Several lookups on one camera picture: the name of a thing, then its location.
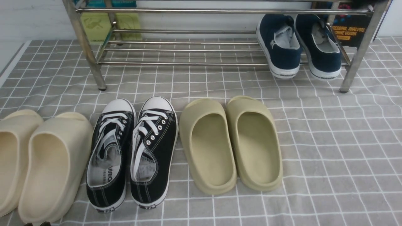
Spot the cream slipper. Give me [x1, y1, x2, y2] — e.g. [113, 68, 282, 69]
[0, 109, 44, 217]
[18, 112, 93, 224]

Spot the olive slipper right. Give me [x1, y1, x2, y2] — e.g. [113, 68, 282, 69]
[226, 96, 283, 192]

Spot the stainless steel shoe rack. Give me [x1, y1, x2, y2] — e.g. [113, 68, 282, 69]
[63, 0, 391, 93]

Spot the black canvas sneaker right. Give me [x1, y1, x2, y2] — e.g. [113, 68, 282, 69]
[129, 96, 178, 209]

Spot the black machine vision book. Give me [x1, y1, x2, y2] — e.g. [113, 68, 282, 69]
[311, 1, 371, 48]

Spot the black canvas sneaker left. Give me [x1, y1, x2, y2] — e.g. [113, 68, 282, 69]
[86, 99, 136, 213]

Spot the black canvas sneaker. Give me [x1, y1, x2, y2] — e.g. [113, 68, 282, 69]
[129, 96, 178, 209]
[86, 99, 136, 213]

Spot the cream slipper far left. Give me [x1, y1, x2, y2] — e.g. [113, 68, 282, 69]
[0, 109, 44, 217]

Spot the olive slipper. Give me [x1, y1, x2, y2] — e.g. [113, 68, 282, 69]
[226, 96, 283, 192]
[179, 98, 237, 195]

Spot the olive slipper left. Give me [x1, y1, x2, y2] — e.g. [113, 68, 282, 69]
[179, 98, 237, 195]

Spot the navy slip-on shoe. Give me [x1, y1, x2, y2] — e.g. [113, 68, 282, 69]
[295, 14, 341, 81]
[256, 14, 302, 79]

